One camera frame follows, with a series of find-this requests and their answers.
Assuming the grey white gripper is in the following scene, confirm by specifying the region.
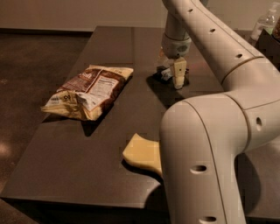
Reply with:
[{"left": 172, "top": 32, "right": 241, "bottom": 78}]
[{"left": 157, "top": 33, "right": 192, "bottom": 89}]

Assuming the dark blue rxbar wrapper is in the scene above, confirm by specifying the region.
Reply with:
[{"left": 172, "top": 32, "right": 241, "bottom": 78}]
[{"left": 152, "top": 66, "right": 190, "bottom": 85}]

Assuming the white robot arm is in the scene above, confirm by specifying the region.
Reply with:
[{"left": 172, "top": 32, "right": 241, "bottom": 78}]
[{"left": 160, "top": 0, "right": 279, "bottom": 224}]

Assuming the yellow wavy sponge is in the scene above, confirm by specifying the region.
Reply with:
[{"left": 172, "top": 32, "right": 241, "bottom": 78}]
[{"left": 122, "top": 133, "right": 163, "bottom": 177}]

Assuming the brown and white chip bag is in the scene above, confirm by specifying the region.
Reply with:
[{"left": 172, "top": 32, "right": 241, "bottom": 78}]
[{"left": 41, "top": 65, "right": 133, "bottom": 121}]

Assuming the clear plastic water bottle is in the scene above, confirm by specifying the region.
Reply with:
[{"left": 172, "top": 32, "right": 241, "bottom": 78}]
[{"left": 250, "top": 2, "right": 280, "bottom": 41}]

